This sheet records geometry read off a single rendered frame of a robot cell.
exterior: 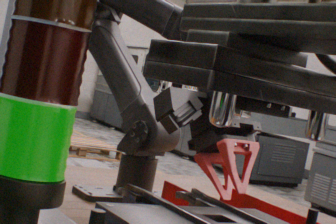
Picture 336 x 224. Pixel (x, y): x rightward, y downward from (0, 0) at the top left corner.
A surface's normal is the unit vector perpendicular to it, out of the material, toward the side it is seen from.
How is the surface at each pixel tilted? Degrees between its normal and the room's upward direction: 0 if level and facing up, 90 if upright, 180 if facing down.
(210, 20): 90
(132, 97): 79
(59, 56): 104
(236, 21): 90
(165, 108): 91
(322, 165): 90
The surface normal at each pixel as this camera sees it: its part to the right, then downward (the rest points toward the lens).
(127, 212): 0.19, -0.98
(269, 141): 0.50, 0.15
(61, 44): 0.43, 0.38
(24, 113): 0.05, -0.18
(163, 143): 0.65, 0.57
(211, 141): -0.81, -0.11
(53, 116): 0.63, -0.08
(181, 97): 0.57, -0.37
